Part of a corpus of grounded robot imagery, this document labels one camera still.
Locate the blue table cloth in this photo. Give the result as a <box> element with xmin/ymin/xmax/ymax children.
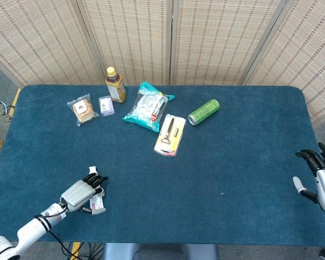
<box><xmin>0</xmin><ymin>84</ymin><xmax>325</xmax><ymax>247</ymax></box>

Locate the green drink can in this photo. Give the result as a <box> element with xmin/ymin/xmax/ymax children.
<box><xmin>187</xmin><ymin>99</ymin><xmax>220</xmax><ymax>126</ymax></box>

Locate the yellow-capped tea bottle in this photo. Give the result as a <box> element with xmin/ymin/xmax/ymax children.
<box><xmin>105</xmin><ymin>66</ymin><xmax>127</xmax><ymax>104</ymax></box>

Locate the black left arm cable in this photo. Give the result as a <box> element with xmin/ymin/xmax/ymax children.
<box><xmin>34</xmin><ymin>203</ymin><xmax>82</xmax><ymax>260</ymax></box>

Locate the small purple box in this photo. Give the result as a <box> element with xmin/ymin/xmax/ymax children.
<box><xmin>98</xmin><ymin>95</ymin><xmax>116</xmax><ymax>117</ymax></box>

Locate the floor cable bundle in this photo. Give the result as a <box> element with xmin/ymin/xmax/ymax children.
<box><xmin>61</xmin><ymin>242</ymin><xmax>105</xmax><ymax>260</ymax></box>

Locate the teal snack bag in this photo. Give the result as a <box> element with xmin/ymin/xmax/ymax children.
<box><xmin>122</xmin><ymin>81</ymin><xmax>176</xmax><ymax>133</ymax></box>

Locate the yellow razor blister pack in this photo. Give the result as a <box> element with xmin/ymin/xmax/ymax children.
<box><xmin>153</xmin><ymin>113</ymin><xmax>187</xmax><ymax>157</ymax></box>

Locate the wrapped sandwich packet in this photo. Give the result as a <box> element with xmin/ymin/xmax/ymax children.
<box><xmin>67</xmin><ymin>93</ymin><xmax>100</xmax><ymax>127</ymax></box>

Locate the floral white toothpaste tube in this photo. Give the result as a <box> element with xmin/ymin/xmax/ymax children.
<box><xmin>88</xmin><ymin>166</ymin><xmax>107</xmax><ymax>216</ymax></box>

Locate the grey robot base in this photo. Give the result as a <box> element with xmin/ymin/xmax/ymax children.
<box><xmin>102</xmin><ymin>243</ymin><xmax>220</xmax><ymax>260</ymax></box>

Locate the bamboo folding screen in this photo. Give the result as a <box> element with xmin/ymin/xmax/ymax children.
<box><xmin>0</xmin><ymin>0</ymin><xmax>325</xmax><ymax>128</ymax></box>

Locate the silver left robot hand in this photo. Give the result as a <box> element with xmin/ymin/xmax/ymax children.
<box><xmin>58</xmin><ymin>173</ymin><xmax>109</xmax><ymax>215</ymax></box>

